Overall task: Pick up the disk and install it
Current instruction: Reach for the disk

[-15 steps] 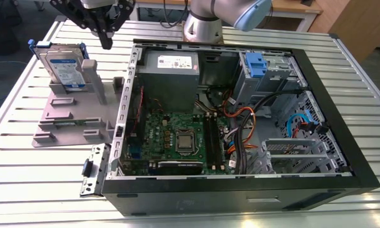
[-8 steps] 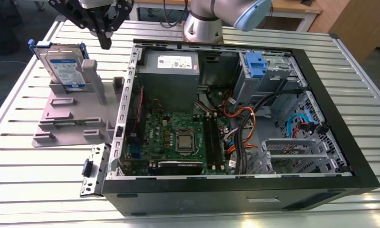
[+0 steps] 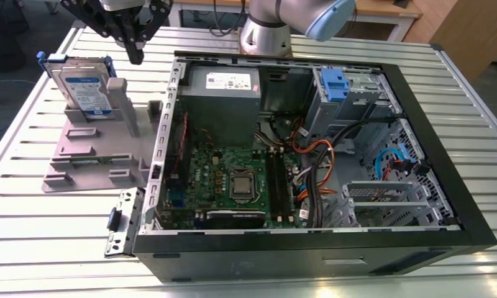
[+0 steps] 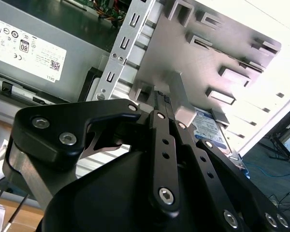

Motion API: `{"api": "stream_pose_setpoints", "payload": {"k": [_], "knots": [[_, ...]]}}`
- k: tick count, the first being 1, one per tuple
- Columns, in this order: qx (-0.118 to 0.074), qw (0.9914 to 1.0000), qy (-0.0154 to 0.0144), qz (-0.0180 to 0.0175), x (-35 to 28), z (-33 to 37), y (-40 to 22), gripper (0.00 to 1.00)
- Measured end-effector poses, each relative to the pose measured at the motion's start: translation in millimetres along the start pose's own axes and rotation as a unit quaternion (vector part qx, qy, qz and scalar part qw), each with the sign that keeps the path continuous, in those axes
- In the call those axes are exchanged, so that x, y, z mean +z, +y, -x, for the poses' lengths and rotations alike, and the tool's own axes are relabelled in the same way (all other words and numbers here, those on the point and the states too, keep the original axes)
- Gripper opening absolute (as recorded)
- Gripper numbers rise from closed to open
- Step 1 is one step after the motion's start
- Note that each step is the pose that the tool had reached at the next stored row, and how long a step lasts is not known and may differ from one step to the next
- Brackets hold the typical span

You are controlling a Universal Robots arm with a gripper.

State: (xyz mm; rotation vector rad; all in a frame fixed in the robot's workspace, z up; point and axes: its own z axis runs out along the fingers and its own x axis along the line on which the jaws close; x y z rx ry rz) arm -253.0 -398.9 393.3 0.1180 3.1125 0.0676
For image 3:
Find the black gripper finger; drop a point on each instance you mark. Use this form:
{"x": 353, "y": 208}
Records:
{"x": 158, "y": 18}
{"x": 87, "y": 18}

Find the hard disk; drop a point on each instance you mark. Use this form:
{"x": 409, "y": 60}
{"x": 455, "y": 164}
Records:
{"x": 85, "y": 93}

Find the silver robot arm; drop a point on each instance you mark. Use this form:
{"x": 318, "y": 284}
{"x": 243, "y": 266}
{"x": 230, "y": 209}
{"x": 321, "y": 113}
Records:
{"x": 266, "y": 40}

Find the metal disk bay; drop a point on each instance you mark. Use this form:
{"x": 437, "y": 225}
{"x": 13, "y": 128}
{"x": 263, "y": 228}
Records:
{"x": 382, "y": 186}

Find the black office chair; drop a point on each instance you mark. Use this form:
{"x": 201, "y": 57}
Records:
{"x": 5, "y": 52}

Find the grey power supply unit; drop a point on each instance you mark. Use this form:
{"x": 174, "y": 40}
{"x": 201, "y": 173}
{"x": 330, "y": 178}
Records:
{"x": 219, "y": 118}

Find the grey parts rack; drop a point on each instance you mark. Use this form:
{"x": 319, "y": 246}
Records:
{"x": 95, "y": 149}

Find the green RAM stick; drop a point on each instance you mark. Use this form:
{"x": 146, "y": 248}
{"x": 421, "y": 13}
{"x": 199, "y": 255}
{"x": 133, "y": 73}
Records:
{"x": 91, "y": 159}

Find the blue plastic drive latch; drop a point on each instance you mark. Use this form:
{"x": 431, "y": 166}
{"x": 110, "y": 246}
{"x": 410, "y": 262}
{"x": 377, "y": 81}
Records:
{"x": 335, "y": 85}

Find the CPU socket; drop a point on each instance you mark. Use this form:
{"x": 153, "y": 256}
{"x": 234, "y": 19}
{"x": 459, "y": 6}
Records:
{"x": 242, "y": 170}

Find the green motherboard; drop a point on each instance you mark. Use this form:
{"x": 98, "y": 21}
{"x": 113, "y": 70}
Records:
{"x": 207, "y": 186}

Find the metal drive cage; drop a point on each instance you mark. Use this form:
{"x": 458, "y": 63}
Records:
{"x": 357, "y": 108}

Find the silver CPU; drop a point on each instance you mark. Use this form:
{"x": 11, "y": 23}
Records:
{"x": 242, "y": 185}

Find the blue expansion slot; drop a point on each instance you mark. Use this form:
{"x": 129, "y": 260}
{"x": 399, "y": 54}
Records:
{"x": 178, "y": 198}

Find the black RAM slot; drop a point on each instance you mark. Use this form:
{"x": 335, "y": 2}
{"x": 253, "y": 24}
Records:
{"x": 286, "y": 186}
{"x": 274, "y": 186}

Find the black graphics card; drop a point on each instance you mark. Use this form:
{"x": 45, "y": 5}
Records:
{"x": 233, "y": 217}

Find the brown wooden cabinet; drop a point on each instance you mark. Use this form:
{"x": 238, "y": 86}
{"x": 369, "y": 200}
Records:
{"x": 469, "y": 31}

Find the black PC case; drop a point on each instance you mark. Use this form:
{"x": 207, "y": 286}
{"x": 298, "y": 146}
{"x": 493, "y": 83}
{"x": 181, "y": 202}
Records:
{"x": 274, "y": 257}

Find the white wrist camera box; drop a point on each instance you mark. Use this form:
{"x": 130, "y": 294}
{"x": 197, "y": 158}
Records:
{"x": 121, "y": 4}

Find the metal card retention bracket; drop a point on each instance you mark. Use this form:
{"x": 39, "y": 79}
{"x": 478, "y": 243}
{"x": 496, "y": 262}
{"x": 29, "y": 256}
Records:
{"x": 126, "y": 217}

